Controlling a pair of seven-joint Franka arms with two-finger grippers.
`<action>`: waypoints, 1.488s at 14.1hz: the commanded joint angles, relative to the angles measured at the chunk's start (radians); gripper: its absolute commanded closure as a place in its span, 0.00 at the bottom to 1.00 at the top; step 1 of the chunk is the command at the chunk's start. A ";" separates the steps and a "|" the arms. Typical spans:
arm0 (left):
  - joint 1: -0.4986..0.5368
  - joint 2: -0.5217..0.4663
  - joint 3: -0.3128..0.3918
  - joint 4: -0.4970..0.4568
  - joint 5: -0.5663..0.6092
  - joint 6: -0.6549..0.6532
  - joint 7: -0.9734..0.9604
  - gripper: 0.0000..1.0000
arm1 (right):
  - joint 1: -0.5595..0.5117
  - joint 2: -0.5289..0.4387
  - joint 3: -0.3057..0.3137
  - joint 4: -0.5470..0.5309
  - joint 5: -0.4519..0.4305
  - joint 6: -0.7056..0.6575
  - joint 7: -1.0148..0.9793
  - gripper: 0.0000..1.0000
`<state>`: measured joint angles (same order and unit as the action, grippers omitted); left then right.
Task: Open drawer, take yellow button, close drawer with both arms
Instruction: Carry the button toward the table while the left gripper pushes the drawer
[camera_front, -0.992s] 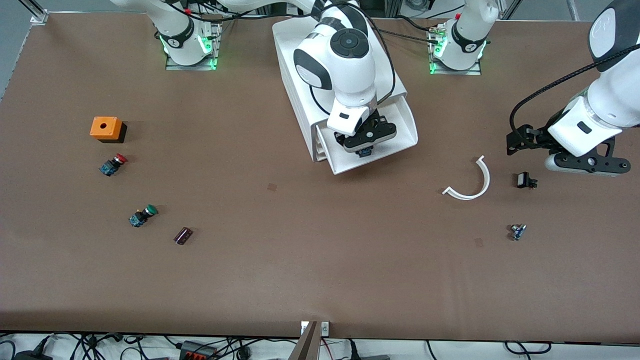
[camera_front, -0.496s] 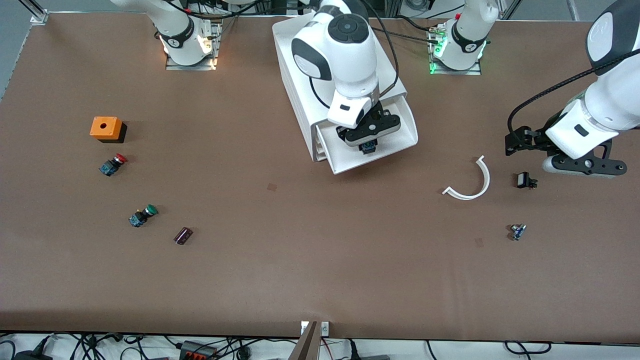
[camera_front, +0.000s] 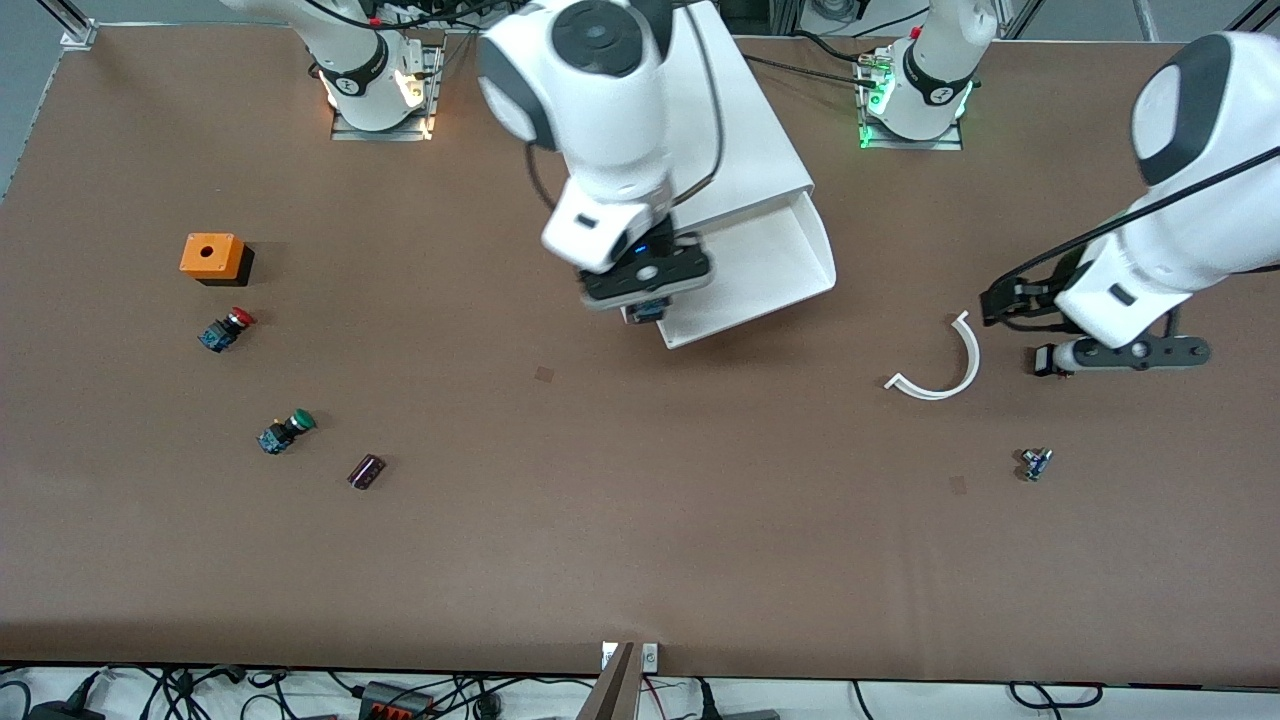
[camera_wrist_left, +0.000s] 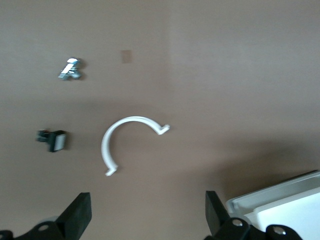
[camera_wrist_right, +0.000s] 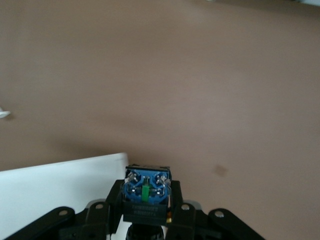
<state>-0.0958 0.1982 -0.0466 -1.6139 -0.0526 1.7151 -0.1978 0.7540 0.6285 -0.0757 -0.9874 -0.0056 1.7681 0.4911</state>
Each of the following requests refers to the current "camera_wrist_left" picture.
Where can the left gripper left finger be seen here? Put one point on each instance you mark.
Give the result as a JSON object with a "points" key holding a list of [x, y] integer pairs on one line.
{"points": [[75, 215]]}

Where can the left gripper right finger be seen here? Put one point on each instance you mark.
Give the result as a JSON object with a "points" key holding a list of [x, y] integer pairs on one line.
{"points": [[217, 215]]}

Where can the white curved plastic clip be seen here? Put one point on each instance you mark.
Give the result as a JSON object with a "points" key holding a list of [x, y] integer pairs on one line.
{"points": [[107, 140]]}

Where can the small blue metal component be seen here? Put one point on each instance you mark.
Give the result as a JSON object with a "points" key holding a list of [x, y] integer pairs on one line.
{"points": [[70, 71]]}

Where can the black square white-faced switch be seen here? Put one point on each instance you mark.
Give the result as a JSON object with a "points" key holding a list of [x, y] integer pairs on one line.
{"points": [[56, 141]]}

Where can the white plastic drawer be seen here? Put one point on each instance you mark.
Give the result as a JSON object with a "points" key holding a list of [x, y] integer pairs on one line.
{"points": [[287, 220]]}

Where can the white drawer cabinet housing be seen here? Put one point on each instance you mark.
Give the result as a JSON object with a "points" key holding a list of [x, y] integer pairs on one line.
{"points": [[275, 186]]}

